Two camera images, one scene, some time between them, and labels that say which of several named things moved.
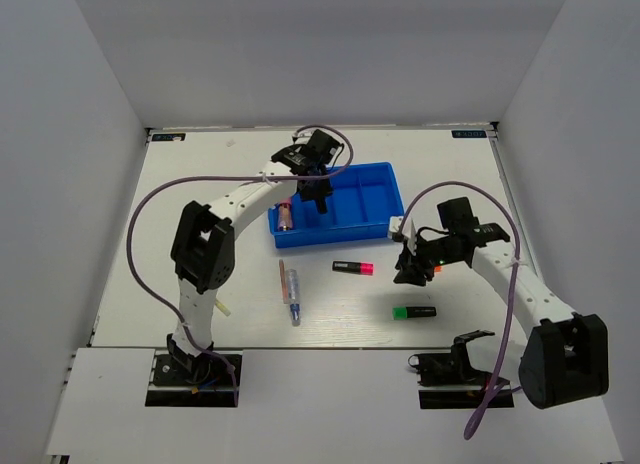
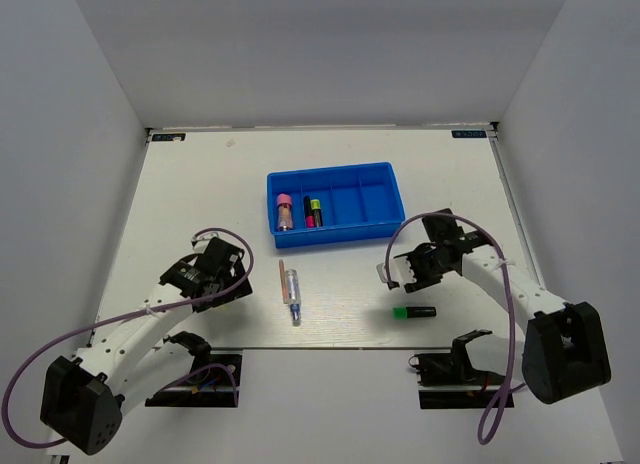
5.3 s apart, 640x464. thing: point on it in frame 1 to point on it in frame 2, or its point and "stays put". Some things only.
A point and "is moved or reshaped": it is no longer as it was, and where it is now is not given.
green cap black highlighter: x=405 y=312 stays put
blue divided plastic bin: x=365 y=199 stays put
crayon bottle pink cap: x=285 y=215 stays put
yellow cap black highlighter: x=322 y=205 is moved or reshaped
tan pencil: x=283 y=280 stays put
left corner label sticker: x=160 y=137 stays put
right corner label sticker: x=469 y=134 stays put
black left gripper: x=323 y=190 to x=237 y=291
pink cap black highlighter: x=359 y=268 to x=308 y=216
